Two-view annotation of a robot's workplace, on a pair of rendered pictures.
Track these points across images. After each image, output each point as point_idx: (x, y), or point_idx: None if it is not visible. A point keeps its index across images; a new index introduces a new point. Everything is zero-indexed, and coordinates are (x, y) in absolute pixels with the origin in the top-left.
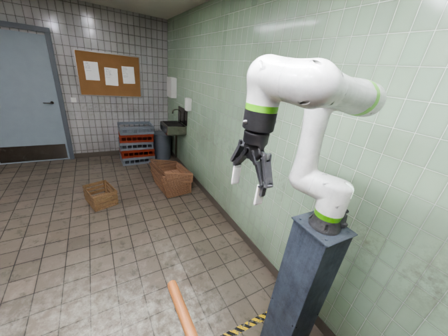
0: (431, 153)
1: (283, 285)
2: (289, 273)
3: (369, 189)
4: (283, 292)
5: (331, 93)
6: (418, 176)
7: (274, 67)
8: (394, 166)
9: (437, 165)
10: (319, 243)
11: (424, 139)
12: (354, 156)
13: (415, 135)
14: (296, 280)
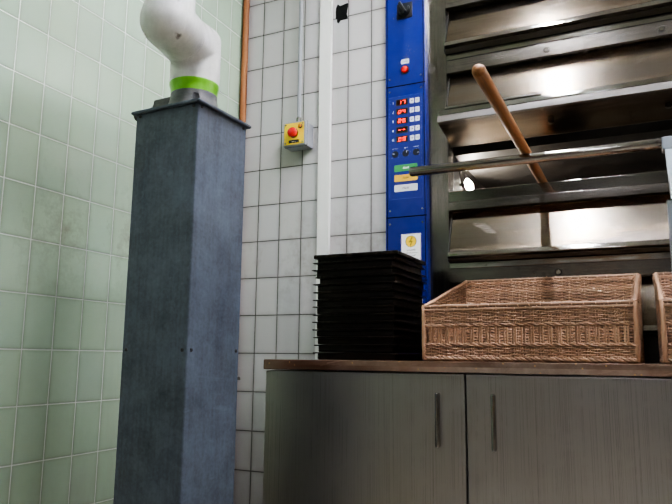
0: (100, 39)
1: (206, 278)
2: (210, 235)
3: (45, 109)
4: (208, 297)
5: None
6: (97, 76)
7: None
8: (69, 60)
9: (109, 59)
10: (238, 129)
11: (89, 16)
12: (4, 36)
13: (80, 8)
14: (223, 235)
